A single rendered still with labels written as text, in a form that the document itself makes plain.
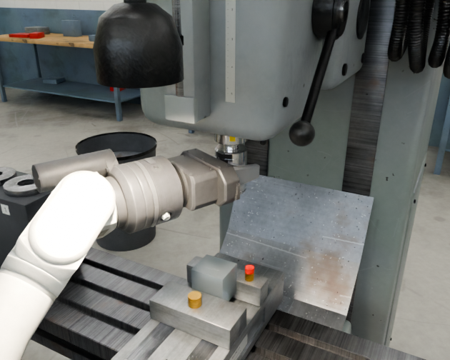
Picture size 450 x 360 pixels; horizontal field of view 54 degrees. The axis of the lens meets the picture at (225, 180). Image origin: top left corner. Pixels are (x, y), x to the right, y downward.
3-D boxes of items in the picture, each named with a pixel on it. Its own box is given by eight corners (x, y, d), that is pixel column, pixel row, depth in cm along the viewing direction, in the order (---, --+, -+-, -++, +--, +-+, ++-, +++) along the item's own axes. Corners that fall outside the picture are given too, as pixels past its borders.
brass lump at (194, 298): (197, 310, 69) (196, 301, 68) (185, 306, 70) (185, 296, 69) (204, 302, 71) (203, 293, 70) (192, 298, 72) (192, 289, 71)
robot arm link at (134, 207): (163, 216, 52) (68, 246, 46) (137, 238, 61) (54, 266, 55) (130, 131, 54) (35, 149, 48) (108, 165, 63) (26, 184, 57)
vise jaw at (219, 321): (229, 351, 67) (229, 330, 65) (150, 318, 73) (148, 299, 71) (246, 326, 71) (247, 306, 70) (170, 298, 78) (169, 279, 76)
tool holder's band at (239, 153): (248, 158, 62) (248, 152, 62) (215, 160, 62) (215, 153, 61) (244, 148, 66) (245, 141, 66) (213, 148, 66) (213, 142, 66)
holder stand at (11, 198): (41, 284, 93) (23, 199, 85) (-29, 258, 102) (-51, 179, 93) (81, 256, 103) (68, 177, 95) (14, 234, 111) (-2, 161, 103)
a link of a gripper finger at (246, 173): (256, 179, 66) (222, 189, 62) (256, 159, 64) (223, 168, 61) (263, 183, 65) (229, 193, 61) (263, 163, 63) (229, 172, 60)
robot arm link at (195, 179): (241, 156, 57) (161, 178, 50) (240, 222, 61) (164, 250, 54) (188, 133, 66) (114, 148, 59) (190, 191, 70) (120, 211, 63)
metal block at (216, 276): (222, 309, 73) (222, 279, 70) (191, 298, 75) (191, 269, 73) (236, 291, 77) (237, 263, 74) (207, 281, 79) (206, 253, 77)
